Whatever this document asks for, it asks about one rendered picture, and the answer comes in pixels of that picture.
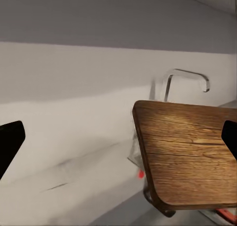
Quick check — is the parer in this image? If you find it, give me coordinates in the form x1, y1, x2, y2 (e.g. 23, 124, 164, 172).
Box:
215, 208, 237, 226

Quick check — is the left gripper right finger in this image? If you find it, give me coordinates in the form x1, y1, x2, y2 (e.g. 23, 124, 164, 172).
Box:
221, 120, 237, 160

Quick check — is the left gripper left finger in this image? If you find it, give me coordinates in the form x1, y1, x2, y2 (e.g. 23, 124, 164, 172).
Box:
0, 121, 26, 179

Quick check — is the cutting board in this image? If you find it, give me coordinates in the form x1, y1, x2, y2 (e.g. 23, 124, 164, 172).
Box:
132, 100, 237, 211

